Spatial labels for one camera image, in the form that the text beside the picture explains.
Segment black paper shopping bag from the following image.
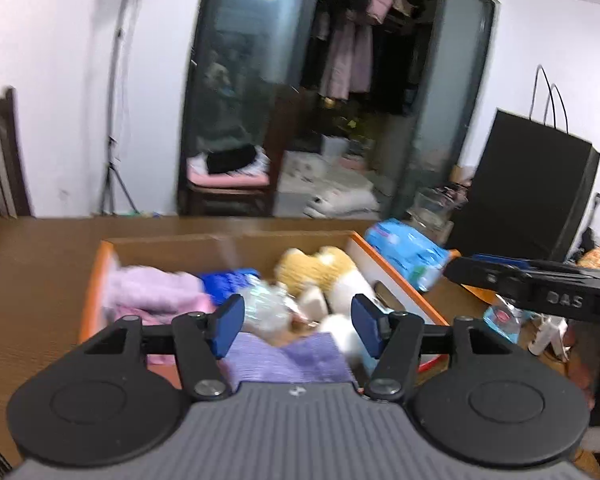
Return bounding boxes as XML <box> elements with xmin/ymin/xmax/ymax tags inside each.
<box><xmin>446</xmin><ymin>110</ymin><xmax>600</xmax><ymax>262</ymax></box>

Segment white charger with cables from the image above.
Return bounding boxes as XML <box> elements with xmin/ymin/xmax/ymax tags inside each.
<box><xmin>528</xmin><ymin>314</ymin><xmax>569</xmax><ymax>363</ymax></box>

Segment hanging pink clothes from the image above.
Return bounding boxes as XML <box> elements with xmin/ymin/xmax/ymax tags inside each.
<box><xmin>318</xmin><ymin>0</ymin><xmax>393</xmax><ymax>101</ymax></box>

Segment yellow white plush toy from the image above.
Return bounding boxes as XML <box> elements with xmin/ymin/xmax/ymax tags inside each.
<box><xmin>274</xmin><ymin>246</ymin><xmax>379</xmax><ymax>322</ymax></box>

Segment dark wooden chair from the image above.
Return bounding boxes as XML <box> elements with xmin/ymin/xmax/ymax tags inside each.
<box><xmin>0</xmin><ymin>87</ymin><xmax>31</xmax><ymax>218</ymax></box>

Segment white plastic bundle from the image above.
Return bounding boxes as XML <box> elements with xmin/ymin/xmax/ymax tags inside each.
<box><xmin>238</xmin><ymin>280</ymin><xmax>309</xmax><ymax>346</ymax></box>

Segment orange flat folder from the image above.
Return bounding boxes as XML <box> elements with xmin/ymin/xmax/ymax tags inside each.
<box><xmin>449</xmin><ymin>249</ymin><xmax>496</xmax><ymax>304</ymax></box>

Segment black light stand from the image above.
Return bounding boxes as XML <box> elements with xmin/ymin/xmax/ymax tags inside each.
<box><xmin>97</xmin><ymin>0</ymin><xmax>138</xmax><ymax>216</ymax></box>

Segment blue wet wipes pack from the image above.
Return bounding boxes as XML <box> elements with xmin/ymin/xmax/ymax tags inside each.
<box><xmin>364</xmin><ymin>219</ymin><xmax>451</xmax><ymax>292</ymax></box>

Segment small blue snack packet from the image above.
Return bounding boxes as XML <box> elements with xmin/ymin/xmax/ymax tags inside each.
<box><xmin>483</xmin><ymin>295</ymin><xmax>526</xmax><ymax>344</ymax></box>

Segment purple woven cloth pouch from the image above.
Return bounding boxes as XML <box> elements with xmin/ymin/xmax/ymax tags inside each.
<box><xmin>219</xmin><ymin>333</ymin><xmax>356</xmax><ymax>390</ymax></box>

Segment red orange cardboard box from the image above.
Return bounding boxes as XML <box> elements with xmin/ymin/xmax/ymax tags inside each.
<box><xmin>78</xmin><ymin>230</ymin><xmax>451</xmax><ymax>376</ymax></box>

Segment pink fuzzy cloth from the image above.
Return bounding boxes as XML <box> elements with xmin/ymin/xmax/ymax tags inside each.
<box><xmin>102</xmin><ymin>266</ymin><xmax>215</xmax><ymax>324</ymax></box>

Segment light blue plush toy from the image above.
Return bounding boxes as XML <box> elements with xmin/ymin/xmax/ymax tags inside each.
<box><xmin>317</xmin><ymin>314</ymin><xmax>377</xmax><ymax>382</ymax></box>

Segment blue tissue packet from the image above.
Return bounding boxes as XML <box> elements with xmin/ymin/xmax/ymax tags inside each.
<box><xmin>198</xmin><ymin>269</ymin><xmax>260</xmax><ymax>307</ymax></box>

